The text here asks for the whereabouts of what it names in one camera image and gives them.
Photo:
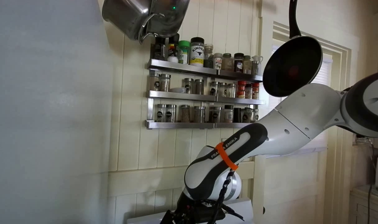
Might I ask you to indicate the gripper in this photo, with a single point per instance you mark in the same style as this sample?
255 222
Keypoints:
189 211

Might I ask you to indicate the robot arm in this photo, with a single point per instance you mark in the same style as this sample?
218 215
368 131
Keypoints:
294 121

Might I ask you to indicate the row of glass spice jars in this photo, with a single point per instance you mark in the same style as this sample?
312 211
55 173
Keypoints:
189 86
200 114

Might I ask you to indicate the small white dish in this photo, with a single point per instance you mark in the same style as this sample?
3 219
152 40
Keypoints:
178 90

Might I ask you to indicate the row of spice jars and bottles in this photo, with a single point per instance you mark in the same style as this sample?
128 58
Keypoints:
196 53

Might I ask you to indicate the small white pitcher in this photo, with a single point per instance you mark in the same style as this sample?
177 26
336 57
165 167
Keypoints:
257 59

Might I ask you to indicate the black frying pan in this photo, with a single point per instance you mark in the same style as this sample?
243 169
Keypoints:
291 68

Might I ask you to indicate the cream cabinet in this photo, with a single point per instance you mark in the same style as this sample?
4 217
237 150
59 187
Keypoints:
374 208

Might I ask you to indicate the window with blinds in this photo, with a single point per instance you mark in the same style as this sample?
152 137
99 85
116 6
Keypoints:
325 71

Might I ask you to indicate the hanging steel pot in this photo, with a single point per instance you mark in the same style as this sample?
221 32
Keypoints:
170 15
126 15

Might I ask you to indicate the steel wall spice rack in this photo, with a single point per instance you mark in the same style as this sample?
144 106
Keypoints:
179 95

